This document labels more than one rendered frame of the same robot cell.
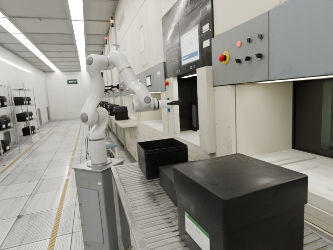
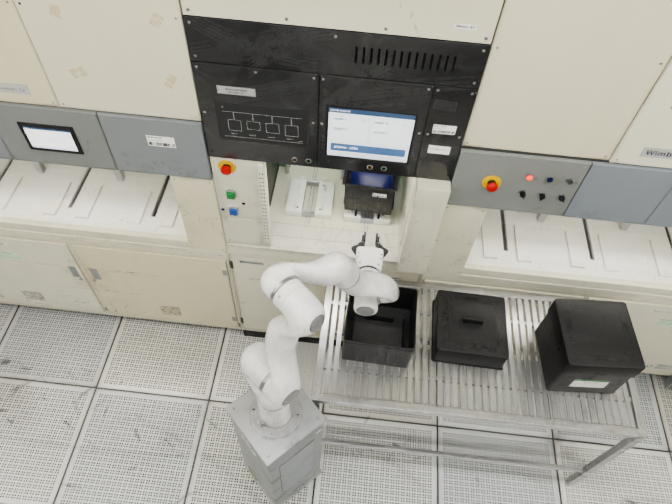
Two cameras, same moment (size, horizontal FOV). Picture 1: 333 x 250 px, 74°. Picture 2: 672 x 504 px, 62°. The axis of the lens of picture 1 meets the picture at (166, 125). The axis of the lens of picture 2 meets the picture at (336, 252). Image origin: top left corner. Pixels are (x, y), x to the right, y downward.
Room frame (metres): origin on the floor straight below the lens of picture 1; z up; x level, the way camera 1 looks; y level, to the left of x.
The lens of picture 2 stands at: (1.22, 1.16, 2.87)
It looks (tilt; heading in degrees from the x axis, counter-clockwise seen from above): 54 degrees down; 291
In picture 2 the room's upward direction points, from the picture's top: 4 degrees clockwise
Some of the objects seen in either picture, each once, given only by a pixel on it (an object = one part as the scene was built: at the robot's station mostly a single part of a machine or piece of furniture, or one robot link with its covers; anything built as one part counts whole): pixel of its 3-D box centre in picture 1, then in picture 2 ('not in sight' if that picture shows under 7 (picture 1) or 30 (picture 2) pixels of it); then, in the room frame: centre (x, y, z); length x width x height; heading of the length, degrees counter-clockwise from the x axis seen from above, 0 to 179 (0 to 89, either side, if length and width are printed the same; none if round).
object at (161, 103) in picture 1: (163, 103); (368, 261); (1.53, 0.01, 1.19); 0.11 x 0.10 x 0.07; 109
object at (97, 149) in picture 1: (98, 151); (274, 404); (1.66, 0.53, 0.85); 0.19 x 0.19 x 0.18
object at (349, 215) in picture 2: not in sight; (368, 203); (1.71, -0.50, 0.89); 0.22 x 0.21 x 0.04; 109
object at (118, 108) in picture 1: (120, 112); not in sight; (4.43, 0.90, 0.93); 0.30 x 0.28 x 0.26; 16
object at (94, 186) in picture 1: (104, 209); (279, 444); (1.66, 0.53, 0.38); 0.28 x 0.28 x 0.76; 64
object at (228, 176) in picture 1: (234, 208); (585, 347); (0.65, -0.19, 0.89); 0.29 x 0.29 x 0.25; 23
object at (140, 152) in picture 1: (161, 156); (379, 324); (1.43, 0.05, 0.85); 0.28 x 0.28 x 0.17; 17
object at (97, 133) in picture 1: (98, 123); (266, 374); (1.69, 0.52, 1.07); 0.19 x 0.12 x 0.24; 156
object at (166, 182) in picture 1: (193, 176); (470, 326); (1.09, -0.12, 0.83); 0.29 x 0.29 x 0.13; 18
